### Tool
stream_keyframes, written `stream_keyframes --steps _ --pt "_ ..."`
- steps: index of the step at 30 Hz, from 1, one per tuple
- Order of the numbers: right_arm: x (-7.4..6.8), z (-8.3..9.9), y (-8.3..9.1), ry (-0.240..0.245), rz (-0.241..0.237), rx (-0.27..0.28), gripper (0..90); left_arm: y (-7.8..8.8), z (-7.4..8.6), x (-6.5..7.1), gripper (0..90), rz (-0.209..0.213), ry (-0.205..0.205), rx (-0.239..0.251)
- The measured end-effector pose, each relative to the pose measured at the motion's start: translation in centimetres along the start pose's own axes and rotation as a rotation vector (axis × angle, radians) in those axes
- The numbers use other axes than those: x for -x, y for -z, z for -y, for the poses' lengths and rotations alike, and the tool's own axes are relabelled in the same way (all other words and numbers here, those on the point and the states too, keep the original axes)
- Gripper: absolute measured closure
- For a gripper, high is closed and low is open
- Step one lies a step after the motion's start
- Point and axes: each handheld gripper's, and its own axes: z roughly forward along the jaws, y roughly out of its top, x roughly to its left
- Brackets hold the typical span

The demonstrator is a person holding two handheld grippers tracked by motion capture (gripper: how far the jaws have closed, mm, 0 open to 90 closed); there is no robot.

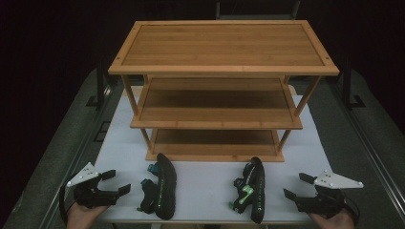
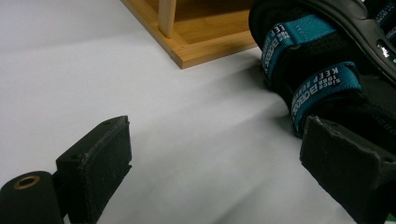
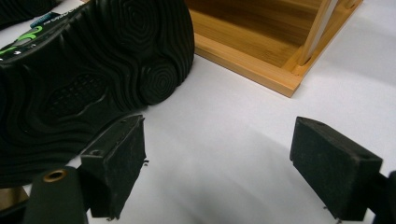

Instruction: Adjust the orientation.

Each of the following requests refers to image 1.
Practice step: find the wooden three-tier shoe rack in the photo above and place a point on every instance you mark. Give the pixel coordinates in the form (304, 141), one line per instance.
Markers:
(223, 44)

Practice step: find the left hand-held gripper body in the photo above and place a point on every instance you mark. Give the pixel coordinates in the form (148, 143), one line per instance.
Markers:
(95, 197)

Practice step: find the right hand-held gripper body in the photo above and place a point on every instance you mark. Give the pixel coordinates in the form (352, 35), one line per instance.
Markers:
(321, 203)

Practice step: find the grey metal frame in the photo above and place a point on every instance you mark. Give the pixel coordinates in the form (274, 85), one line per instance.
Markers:
(258, 16)

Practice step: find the person's right hand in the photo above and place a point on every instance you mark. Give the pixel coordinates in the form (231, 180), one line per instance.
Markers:
(337, 222)

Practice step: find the person's left hand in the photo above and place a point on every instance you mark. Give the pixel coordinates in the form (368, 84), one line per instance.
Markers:
(81, 218)

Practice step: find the black metal stand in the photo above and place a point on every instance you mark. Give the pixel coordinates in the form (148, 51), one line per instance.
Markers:
(100, 86)
(347, 89)

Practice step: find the light wooden board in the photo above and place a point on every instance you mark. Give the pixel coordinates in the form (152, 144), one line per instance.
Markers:
(293, 90)

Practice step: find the black green sports shoe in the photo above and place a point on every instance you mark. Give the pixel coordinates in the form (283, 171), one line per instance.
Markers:
(254, 194)
(165, 191)

